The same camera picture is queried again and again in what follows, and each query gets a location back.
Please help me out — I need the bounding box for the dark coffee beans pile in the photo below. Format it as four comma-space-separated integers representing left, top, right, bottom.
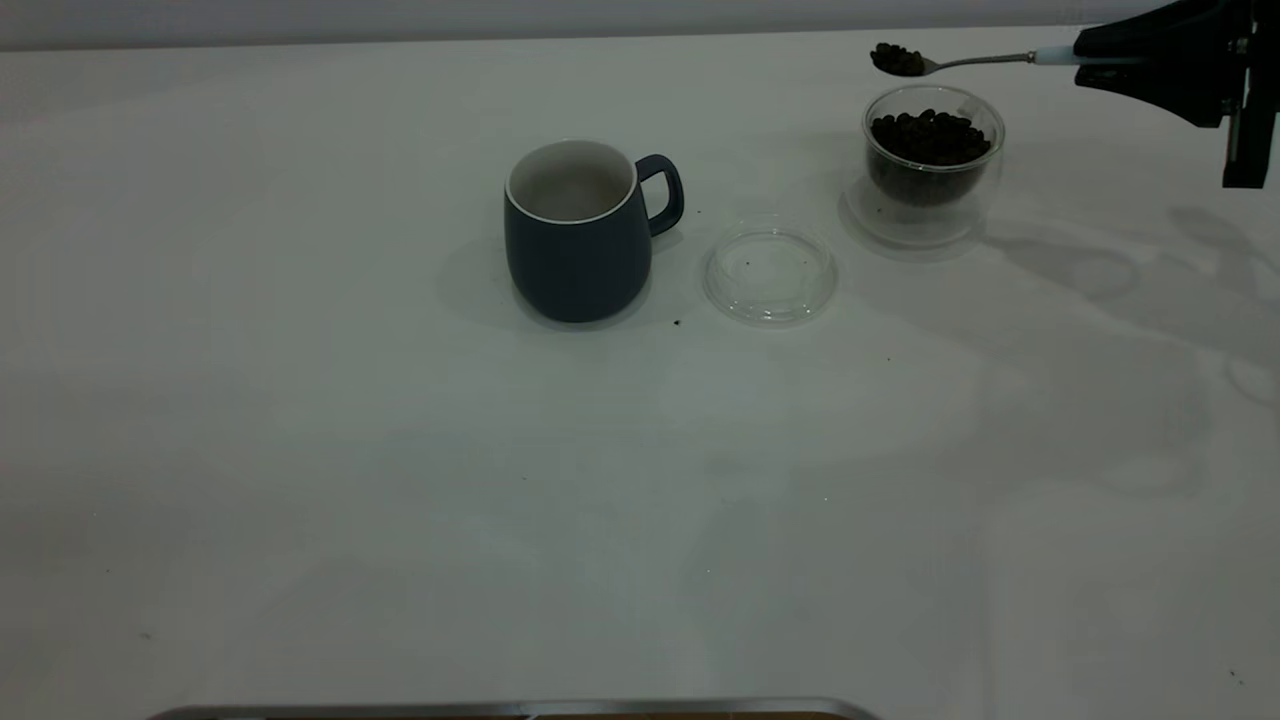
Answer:
867, 108, 994, 209

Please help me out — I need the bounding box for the clear glass saucer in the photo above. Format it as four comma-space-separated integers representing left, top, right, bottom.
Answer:
702, 225, 840, 327

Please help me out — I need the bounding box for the clear double-wall glass cup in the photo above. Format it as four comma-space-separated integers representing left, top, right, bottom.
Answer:
843, 84, 1007, 250

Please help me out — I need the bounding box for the dark blue-grey ceramic mug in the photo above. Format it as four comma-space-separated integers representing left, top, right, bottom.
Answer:
502, 138, 687, 325

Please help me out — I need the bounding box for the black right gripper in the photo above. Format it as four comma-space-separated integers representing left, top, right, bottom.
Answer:
1073, 0, 1280, 190

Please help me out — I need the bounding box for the metal spoon light blue handle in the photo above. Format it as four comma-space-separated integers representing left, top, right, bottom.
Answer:
872, 45, 1143, 80

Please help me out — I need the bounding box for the small coffee bean heap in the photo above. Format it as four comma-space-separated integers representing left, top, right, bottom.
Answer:
869, 42, 928, 78

